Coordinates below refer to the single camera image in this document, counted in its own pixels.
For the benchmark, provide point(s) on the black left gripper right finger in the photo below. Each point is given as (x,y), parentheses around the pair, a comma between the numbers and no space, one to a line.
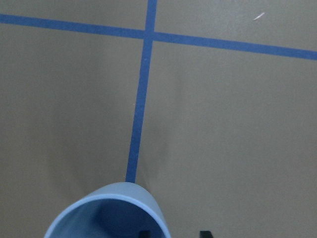
(205,234)

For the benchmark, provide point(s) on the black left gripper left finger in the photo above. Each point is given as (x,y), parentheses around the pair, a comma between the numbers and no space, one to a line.
(145,234)

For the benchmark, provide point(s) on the light blue cup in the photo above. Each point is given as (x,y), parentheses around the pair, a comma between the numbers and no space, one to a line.
(117,210)

